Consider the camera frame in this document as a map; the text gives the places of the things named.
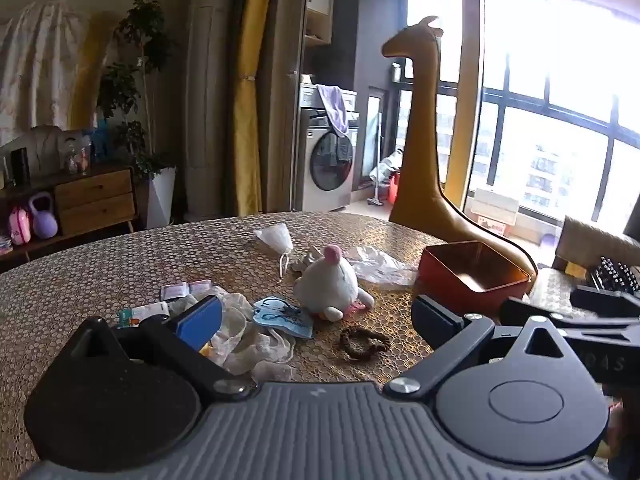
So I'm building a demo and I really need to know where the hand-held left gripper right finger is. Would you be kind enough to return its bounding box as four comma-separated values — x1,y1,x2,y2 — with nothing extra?
382,294,601,403

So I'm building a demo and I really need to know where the wooden cabinet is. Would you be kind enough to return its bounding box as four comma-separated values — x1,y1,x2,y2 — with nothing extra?
0,162,141,261

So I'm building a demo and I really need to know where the pink toy case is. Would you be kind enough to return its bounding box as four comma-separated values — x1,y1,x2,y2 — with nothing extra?
7,205,33,246

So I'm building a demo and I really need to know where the yellow curtain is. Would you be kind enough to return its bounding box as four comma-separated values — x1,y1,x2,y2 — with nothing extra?
231,0,278,217

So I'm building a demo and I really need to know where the teal tissue packet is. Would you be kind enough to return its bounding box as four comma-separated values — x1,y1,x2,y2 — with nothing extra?
117,302,171,328

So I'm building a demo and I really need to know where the white patterned cover cloth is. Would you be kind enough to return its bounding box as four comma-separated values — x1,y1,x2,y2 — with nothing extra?
0,0,108,148

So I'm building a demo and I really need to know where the green potted plant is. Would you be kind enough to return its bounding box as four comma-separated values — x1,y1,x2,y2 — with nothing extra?
97,0,176,181

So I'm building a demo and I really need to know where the glass jar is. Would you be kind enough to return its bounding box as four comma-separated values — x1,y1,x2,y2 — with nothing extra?
60,132,93,176

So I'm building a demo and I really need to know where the white cardboard box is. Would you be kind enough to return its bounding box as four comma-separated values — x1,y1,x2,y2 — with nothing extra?
470,187,521,223

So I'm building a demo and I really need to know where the black speaker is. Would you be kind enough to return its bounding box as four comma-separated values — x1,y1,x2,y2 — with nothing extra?
11,147,30,183

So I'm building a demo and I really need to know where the white plush toy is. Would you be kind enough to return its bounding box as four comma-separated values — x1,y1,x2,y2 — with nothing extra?
292,244,376,322

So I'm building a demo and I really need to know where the black beaded massager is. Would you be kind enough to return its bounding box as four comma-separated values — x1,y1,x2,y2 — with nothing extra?
590,256,640,293

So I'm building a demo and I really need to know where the blue bottle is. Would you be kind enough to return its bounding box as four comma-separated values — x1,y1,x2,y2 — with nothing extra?
92,119,113,161

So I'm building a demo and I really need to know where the yellow draped cloth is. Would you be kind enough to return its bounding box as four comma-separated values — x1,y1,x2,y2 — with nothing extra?
70,12,123,131

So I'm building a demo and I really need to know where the covered standing air conditioner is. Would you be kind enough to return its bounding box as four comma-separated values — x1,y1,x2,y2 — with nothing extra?
182,0,236,223

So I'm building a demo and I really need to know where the beige upholstered chair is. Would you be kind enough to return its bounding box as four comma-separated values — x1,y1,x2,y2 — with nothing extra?
552,215,640,281

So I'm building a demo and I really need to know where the purple kettlebell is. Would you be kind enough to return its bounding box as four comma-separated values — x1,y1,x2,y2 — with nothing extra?
27,192,60,239

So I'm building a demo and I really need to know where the tan giraffe statue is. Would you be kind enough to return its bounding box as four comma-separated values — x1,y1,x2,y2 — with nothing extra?
381,16,538,281

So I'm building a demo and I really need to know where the clear bag of cotton swabs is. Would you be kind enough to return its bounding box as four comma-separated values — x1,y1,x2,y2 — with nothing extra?
167,294,201,318

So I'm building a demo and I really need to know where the red and white box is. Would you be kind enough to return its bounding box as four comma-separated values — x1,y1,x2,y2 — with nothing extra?
475,215,516,237

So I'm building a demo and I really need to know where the brown hair scrunchie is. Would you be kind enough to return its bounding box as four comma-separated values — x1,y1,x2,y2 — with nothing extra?
339,326,392,362

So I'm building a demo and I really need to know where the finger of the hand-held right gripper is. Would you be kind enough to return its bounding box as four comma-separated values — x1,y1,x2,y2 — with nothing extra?
570,284,640,311
500,297,640,333

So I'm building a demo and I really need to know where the white cone face mask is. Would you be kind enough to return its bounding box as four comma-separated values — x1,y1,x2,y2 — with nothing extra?
254,222,296,281

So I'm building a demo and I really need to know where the clear plastic bag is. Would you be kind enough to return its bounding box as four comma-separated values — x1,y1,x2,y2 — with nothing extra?
345,246,418,288

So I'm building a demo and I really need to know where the black framed window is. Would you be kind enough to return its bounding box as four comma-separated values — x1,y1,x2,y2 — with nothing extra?
407,0,640,241

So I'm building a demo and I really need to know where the purple cloth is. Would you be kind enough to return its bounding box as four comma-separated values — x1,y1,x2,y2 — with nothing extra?
317,84,351,137

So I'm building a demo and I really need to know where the silver washing machine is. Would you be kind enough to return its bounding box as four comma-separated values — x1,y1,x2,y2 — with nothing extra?
295,85,361,212

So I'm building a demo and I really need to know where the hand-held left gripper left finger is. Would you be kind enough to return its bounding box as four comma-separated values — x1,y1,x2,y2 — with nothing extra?
47,295,258,405

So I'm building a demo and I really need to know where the red tin box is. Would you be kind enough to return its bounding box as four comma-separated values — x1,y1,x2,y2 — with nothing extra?
417,241,532,318

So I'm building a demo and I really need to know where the white plastic bag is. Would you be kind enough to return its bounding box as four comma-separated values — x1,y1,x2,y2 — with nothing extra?
200,291,296,383

